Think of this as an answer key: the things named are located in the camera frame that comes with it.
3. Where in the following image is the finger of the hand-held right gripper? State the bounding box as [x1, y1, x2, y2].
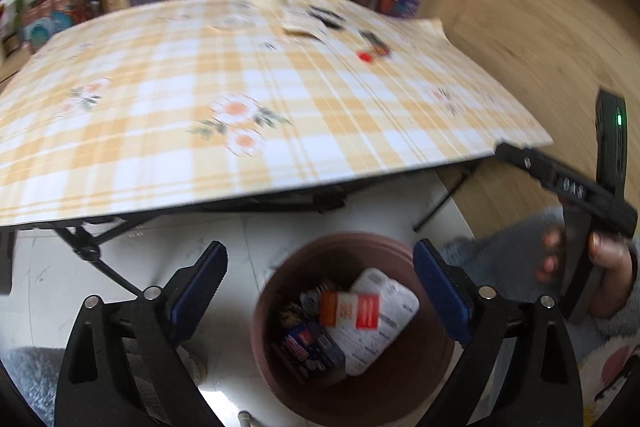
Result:
[495, 143, 558, 192]

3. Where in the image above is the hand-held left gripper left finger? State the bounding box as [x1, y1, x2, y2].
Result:
[54, 241, 230, 427]

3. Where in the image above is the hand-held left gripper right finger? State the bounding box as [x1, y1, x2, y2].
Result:
[412, 238, 586, 427]

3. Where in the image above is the white printed paper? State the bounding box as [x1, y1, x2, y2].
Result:
[320, 267, 421, 378]

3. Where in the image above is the orange and white box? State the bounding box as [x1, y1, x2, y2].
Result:
[319, 290, 382, 332]

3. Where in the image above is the brown round plastic bin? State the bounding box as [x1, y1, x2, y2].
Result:
[252, 233, 458, 426]

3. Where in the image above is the blue printed box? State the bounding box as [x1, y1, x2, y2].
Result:
[272, 324, 347, 384]

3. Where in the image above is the person's right forearm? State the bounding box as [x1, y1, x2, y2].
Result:
[595, 237, 640, 344]

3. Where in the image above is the person's right hand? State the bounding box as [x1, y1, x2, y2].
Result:
[535, 227, 638, 319]

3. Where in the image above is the person's grey fleece clothing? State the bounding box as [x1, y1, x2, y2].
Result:
[440, 206, 640, 427]

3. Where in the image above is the dark printed wrapper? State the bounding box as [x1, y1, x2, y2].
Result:
[276, 282, 332, 334]

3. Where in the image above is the yellow checked tablecloth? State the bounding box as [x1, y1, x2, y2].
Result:
[0, 0, 555, 228]

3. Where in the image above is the dark small lighter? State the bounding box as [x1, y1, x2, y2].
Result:
[359, 30, 392, 56]

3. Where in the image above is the dark object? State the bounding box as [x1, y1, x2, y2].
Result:
[0, 231, 17, 296]

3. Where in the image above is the grey fluffy rug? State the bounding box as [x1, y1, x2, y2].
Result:
[9, 346, 69, 427]

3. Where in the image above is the teal round tin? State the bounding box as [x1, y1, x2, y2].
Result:
[29, 13, 72, 51]

